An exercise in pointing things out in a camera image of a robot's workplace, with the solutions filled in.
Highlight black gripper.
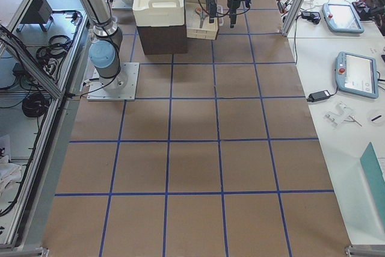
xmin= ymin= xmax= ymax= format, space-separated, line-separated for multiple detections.
xmin=206 ymin=0 xmax=217 ymax=23
xmin=227 ymin=0 xmax=251 ymax=28

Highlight grey orange handled scissors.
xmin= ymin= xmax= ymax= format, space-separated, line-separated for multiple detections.
xmin=194 ymin=7 xmax=206 ymax=29

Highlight wooden drawer with white handle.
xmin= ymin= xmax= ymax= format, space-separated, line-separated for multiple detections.
xmin=185 ymin=2 xmax=224 ymax=40

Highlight dark wooden drawer cabinet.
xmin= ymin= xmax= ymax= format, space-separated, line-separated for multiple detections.
xmin=137 ymin=25 xmax=188 ymax=55

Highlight white plastic tray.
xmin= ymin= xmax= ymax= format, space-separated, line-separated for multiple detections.
xmin=132 ymin=0 xmax=185 ymax=27

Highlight far teach pendant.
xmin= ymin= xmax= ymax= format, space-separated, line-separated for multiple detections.
xmin=322 ymin=3 xmax=365 ymax=34

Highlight teach pendant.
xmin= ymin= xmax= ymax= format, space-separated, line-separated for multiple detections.
xmin=322 ymin=3 xmax=365 ymax=34
xmin=335 ymin=52 xmax=378 ymax=99

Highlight black power adapter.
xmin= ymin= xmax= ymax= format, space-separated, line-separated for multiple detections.
xmin=307 ymin=90 xmax=331 ymax=102

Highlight near teach pendant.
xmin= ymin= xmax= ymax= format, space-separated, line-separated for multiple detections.
xmin=335 ymin=52 xmax=378 ymax=99

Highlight teal board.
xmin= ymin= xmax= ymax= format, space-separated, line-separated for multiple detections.
xmin=360 ymin=142 xmax=384 ymax=225

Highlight aluminium frame post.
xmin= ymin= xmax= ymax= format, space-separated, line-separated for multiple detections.
xmin=281 ymin=0 xmax=319 ymax=39

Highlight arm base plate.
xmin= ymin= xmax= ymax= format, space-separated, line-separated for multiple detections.
xmin=86 ymin=63 xmax=140 ymax=101

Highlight coiled black cables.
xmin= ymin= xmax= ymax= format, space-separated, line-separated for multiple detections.
xmin=21 ymin=91 xmax=49 ymax=119

